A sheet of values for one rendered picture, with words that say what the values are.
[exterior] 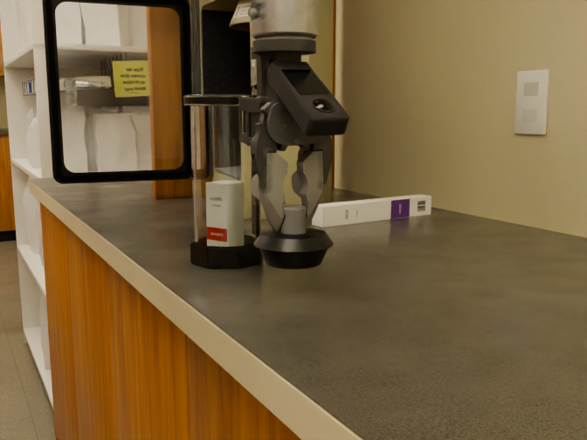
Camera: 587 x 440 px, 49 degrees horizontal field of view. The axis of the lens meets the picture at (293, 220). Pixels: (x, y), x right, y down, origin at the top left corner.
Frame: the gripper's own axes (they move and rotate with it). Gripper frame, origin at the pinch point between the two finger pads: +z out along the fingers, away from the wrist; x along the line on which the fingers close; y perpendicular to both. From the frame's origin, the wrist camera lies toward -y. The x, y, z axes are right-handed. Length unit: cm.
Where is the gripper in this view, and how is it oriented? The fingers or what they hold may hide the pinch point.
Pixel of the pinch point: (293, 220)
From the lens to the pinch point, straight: 74.5
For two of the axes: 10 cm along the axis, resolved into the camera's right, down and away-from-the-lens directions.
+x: -8.8, 0.8, -4.7
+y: -4.7, -1.5, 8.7
